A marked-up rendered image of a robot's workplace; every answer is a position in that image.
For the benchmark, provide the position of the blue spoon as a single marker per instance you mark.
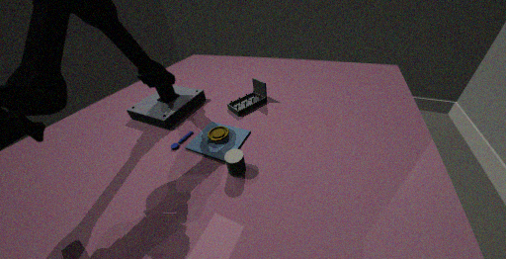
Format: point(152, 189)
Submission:
point(175, 146)

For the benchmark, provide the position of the yellow round plate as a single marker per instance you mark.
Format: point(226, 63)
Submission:
point(218, 133)

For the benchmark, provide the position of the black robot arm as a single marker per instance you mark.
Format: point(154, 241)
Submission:
point(37, 86)

